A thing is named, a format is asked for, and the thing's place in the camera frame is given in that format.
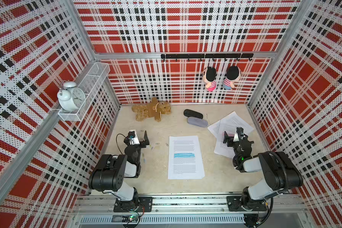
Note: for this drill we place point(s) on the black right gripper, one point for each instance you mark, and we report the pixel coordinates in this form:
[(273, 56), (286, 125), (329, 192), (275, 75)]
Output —
[(231, 140)]

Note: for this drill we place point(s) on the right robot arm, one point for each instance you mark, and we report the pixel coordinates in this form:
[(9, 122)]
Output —
[(280, 174)]

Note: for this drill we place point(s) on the pink striped plush doll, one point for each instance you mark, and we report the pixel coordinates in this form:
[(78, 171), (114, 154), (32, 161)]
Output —
[(209, 75)]

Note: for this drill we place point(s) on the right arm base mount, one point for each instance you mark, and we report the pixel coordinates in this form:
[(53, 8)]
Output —
[(237, 203)]

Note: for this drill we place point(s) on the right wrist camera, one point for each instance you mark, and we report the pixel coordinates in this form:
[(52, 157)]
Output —
[(239, 134)]

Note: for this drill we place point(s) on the brown teddy bear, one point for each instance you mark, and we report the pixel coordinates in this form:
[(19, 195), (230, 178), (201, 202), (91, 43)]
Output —
[(155, 109)]

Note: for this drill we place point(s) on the grey glasses case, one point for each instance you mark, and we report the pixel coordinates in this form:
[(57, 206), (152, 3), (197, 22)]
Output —
[(197, 122)]

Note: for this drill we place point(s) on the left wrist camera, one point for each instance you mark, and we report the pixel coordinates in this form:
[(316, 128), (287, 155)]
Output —
[(133, 138)]

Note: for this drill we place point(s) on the blue striped plush doll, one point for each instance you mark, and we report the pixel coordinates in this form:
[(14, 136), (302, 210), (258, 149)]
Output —
[(233, 75)]

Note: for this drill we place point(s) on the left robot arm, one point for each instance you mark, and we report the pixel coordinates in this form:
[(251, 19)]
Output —
[(111, 170)]

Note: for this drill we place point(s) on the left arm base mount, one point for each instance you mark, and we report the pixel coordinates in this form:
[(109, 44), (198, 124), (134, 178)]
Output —
[(138, 204)]

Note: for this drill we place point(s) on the black wall hook rail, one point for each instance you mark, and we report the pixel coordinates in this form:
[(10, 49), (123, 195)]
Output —
[(208, 56)]

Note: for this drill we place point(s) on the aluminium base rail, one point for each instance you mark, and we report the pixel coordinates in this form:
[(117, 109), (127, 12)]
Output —
[(282, 211)]

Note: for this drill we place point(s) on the blue highlighted paper document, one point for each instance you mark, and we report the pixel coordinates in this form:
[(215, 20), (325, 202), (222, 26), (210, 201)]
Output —
[(185, 159)]

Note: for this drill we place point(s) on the pink highlighted paper document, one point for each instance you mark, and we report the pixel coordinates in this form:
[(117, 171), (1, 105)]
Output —
[(222, 149)]

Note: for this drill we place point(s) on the white wire shelf basket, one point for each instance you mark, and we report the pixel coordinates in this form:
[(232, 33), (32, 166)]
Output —
[(91, 83)]

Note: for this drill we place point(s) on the black glasses case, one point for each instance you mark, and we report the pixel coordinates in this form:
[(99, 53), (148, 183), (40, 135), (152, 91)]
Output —
[(191, 113)]

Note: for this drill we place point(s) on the white alarm clock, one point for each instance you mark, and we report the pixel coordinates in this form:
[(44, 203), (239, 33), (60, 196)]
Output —
[(70, 96)]

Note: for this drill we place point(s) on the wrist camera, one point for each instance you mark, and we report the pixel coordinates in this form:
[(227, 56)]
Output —
[(133, 138), (239, 134)]

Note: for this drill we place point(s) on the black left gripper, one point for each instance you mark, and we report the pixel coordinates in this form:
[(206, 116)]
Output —
[(143, 144)]

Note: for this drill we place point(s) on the yellow highlighted paper document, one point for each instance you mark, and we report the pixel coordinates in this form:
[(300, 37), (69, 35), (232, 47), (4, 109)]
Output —
[(229, 124)]

